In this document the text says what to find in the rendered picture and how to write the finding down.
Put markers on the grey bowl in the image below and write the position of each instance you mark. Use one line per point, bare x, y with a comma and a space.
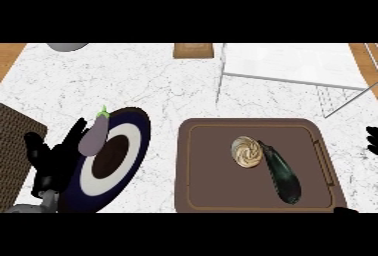
67, 46

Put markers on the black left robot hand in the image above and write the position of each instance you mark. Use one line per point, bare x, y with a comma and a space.
53, 163

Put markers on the brown tray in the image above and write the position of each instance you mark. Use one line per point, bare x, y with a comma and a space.
217, 180

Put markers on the purple eggplant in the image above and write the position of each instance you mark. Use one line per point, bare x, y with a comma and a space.
95, 138

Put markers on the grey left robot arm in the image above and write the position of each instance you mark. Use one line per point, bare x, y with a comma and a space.
50, 200

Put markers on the brown wooden box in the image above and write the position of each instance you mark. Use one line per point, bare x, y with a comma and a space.
194, 50

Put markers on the dark blue and white plate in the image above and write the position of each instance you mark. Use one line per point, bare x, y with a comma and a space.
126, 133

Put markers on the dark green cucumber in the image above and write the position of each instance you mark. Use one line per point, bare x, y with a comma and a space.
284, 176

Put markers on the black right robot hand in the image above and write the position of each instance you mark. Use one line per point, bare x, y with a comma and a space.
373, 140

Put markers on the brown wicker basket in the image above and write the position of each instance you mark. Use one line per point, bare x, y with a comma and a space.
16, 146

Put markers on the cream frosted cupcake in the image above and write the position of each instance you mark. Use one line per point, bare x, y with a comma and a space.
248, 152

